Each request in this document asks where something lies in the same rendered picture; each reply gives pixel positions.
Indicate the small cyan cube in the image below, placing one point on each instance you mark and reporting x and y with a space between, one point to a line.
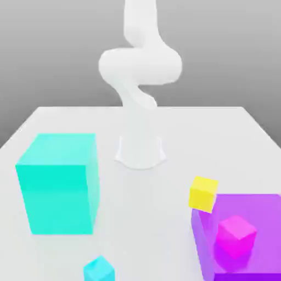
99 271

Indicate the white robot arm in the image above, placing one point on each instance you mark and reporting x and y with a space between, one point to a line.
140 65

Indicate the large turquoise box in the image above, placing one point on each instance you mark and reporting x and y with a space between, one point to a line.
54 193

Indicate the small magenta cube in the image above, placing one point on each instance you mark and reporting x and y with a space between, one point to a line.
236 237

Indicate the small yellow cube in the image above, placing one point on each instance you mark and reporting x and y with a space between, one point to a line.
202 194

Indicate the large purple box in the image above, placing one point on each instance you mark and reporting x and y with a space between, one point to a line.
267 219

